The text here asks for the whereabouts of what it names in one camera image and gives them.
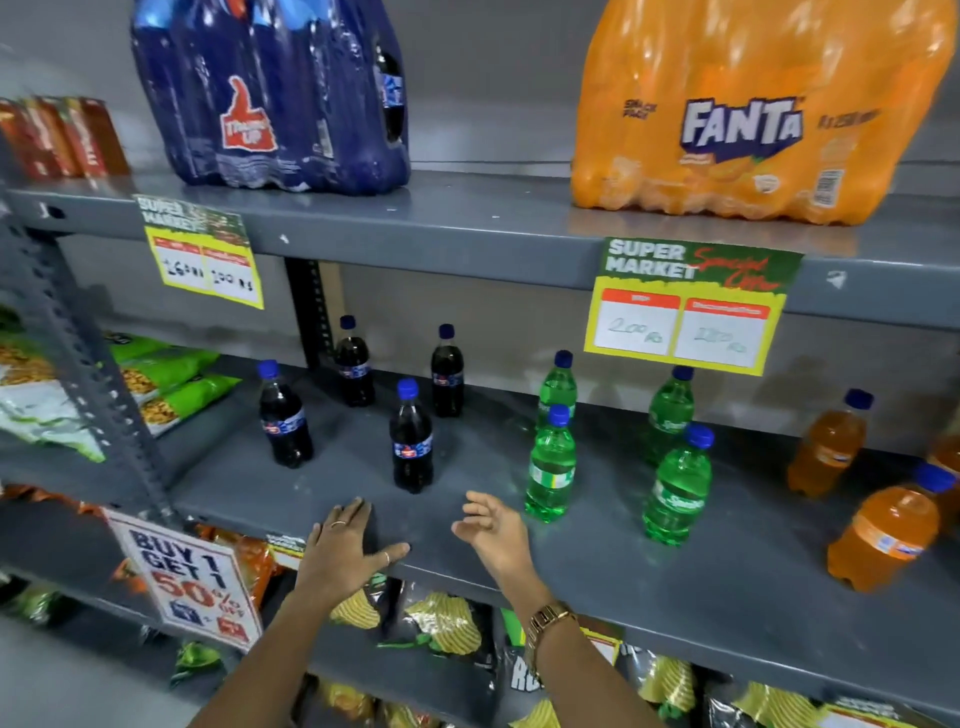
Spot person's right hand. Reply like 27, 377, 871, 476
451, 491, 536, 595

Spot person's left hand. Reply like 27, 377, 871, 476
295, 497, 412, 607

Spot person's left forearm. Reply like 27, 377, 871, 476
187, 588, 354, 728

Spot person's right forearm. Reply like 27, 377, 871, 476
499, 579, 670, 728

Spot black yellow chips packet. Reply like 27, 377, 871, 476
328, 573, 393, 631
705, 681, 826, 728
377, 581, 498, 671
624, 646, 700, 725

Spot small green soda bottle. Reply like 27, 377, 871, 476
642, 424, 716, 547
524, 405, 578, 525
642, 365, 696, 468
536, 350, 579, 432

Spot small yellow shelf label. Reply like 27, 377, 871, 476
264, 533, 307, 573

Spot small cola bottle blue cap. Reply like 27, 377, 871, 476
334, 315, 377, 409
389, 378, 435, 495
257, 360, 315, 471
430, 324, 465, 420

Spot gold wristwatch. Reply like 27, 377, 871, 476
522, 601, 580, 678

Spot grey metal shelf board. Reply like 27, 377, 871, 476
0, 420, 175, 513
6, 161, 960, 333
168, 352, 960, 725

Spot orange snack packet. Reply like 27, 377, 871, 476
193, 524, 284, 610

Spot white red promotion sign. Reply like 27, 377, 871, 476
102, 507, 264, 653

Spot black perforated shelf upright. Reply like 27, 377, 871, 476
283, 257, 336, 370

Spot large yellow green price tag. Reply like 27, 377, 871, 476
583, 237, 804, 378

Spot small yellow green price tag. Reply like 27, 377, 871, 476
134, 194, 266, 311

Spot small orange soda bottle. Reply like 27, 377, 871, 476
826, 462, 958, 594
926, 405, 960, 535
786, 388, 876, 499

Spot white green snack packet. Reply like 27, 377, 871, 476
0, 330, 107, 464

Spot blue shrink-wrapped cola pack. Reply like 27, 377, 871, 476
130, 0, 412, 197

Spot orange shrink-wrapped soda pack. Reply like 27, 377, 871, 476
570, 0, 960, 227

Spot row of red cartons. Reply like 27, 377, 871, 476
0, 95, 131, 183

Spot grey perforated shelf post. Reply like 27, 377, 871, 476
0, 135, 181, 530

